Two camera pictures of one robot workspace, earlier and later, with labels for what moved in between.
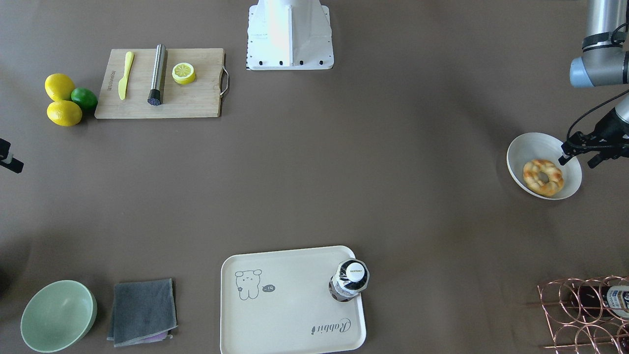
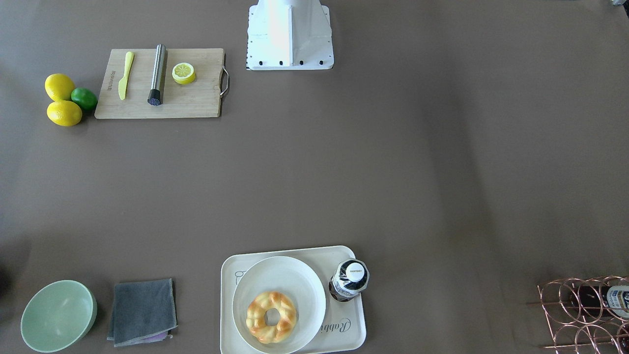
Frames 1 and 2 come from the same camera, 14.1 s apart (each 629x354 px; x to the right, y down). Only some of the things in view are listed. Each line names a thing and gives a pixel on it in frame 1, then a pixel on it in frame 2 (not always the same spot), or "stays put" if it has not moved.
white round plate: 529,147 → 287,276
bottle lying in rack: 611,300 stays put
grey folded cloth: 142,311 stays put
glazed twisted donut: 530,176 → 255,320
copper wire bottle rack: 587,316 stays put
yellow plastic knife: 123,83 stays put
